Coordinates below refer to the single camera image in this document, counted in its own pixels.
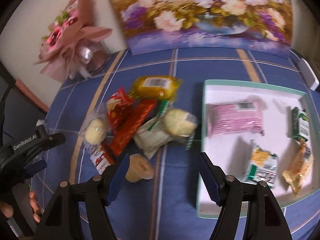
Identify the small red white snack packet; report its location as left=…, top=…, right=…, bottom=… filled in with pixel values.
left=90, top=144, right=116, bottom=175

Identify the clear round cookie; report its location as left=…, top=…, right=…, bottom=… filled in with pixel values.
left=79, top=108, right=111, bottom=146

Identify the beige pudding cup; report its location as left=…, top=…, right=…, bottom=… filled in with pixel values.
left=125, top=153, right=154, bottom=183

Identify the red chip snack bag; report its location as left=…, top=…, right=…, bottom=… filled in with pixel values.
left=106, top=87, right=135, bottom=133

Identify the white green snack packet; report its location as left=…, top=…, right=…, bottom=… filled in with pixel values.
left=133, top=99, right=173, bottom=160

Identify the clear round pastry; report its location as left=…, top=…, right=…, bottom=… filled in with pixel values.
left=162, top=108, right=198, bottom=138

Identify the person's left hand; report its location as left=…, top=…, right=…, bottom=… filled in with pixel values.
left=0, top=190, right=43, bottom=223

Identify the green white cracker packet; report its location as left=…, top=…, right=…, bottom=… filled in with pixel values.
left=242, top=140, right=278, bottom=188

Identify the orange clear snack packet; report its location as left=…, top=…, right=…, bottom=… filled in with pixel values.
left=282, top=139, right=314, bottom=196

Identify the white tray with teal rim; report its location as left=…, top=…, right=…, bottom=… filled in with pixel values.
left=201, top=80, right=319, bottom=207

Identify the dark green snack packet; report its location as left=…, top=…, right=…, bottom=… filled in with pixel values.
left=292, top=107, right=310, bottom=142

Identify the pink wrapped snack packet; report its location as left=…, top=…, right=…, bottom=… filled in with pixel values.
left=206, top=100, right=264, bottom=138

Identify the pink paper flower bouquet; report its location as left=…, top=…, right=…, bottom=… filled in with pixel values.
left=36, top=0, right=112, bottom=82

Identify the red orange patterned snack packet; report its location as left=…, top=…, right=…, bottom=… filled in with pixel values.
left=109, top=99, right=157, bottom=156

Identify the white remote device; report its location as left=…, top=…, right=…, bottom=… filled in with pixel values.
left=298, top=58, right=319, bottom=92

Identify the yellow wrapped cake packet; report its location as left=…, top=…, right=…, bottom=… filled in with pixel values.
left=129, top=75, right=183, bottom=100

